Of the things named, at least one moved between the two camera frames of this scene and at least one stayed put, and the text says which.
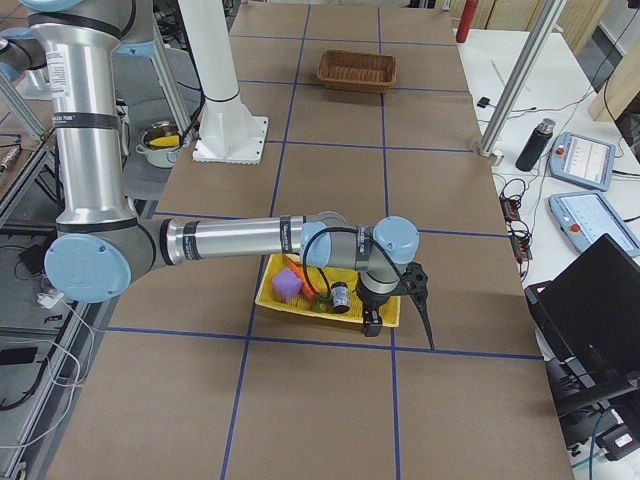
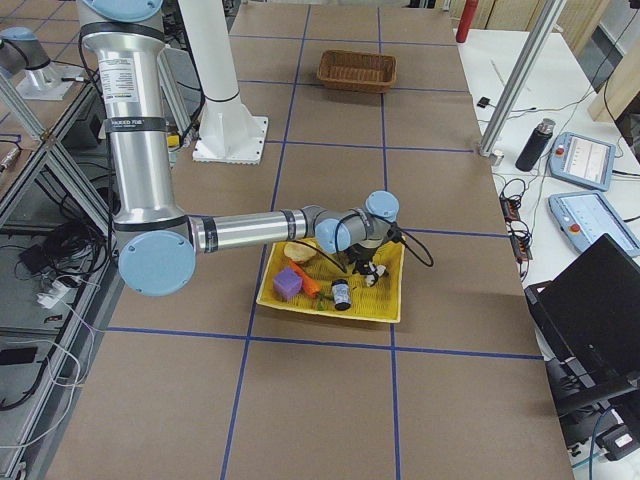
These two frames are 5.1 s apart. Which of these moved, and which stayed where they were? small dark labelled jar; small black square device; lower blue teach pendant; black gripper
Moved: black gripper
Stayed: small dark labelled jar; lower blue teach pendant; small black square device
